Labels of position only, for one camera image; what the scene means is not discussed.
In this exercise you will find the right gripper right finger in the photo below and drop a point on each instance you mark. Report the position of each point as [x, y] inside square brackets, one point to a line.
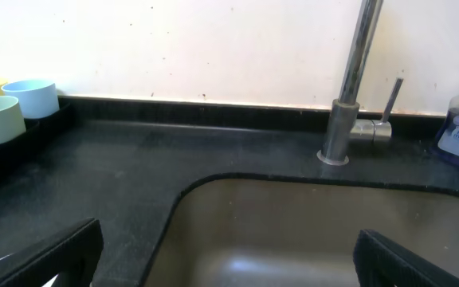
[389, 267]

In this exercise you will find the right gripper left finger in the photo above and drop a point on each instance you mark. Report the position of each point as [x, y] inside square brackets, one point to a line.
[54, 255]

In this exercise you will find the steel sink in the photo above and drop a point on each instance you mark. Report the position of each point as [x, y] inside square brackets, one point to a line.
[293, 231]

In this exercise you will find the black tray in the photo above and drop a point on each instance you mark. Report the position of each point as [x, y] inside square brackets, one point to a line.
[46, 129]

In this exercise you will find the steel tap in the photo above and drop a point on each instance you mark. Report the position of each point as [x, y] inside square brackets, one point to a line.
[341, 123]

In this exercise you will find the blue cup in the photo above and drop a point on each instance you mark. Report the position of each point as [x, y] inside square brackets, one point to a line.
[34, 100]

